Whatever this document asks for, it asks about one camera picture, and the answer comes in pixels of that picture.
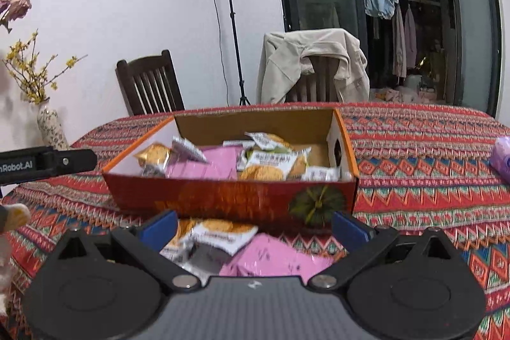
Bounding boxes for white snack packet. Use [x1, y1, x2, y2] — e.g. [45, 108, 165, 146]
[171, 136, 208, 164]

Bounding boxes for yellow cracker snack packet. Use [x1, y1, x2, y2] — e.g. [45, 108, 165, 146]
[245, 132, 292, 151]

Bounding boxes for floral ceramic vase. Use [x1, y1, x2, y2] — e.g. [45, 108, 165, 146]
[36, 98, 69, 150]

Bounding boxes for gold cracker packet in box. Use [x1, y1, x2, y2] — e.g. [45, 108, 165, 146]
[134, 142, 171, 173]

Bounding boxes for red patterned tablecloth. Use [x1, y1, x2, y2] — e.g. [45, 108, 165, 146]
[1, 103, 509, 339]

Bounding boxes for pink snack packet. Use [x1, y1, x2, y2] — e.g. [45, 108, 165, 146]
[219, 234, 333, 283]

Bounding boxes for yellow flower branches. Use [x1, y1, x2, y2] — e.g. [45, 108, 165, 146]
[1, 30, 87, 105]

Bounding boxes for red cardboard box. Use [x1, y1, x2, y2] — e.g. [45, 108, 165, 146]
[102, 104, 360, 229]

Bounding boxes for pink packet in box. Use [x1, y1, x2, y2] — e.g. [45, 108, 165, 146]
[165, 147, 242, 180]

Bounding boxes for pink artificial flower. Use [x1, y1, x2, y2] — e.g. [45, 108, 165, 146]
[0, 0, 32, 34]

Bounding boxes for dark wooden chair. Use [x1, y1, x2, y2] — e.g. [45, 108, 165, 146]
[116, 49, 185, 116]

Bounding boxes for purple tissue pack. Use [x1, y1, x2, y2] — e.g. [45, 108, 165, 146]
[489, 136, 510, 184]

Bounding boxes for wooden chair under jacket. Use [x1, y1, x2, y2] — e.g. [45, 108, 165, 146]
[285, 56, 340, 103]

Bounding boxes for beige jacket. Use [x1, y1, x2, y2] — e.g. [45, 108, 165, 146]
[257, 28, 370, 104]

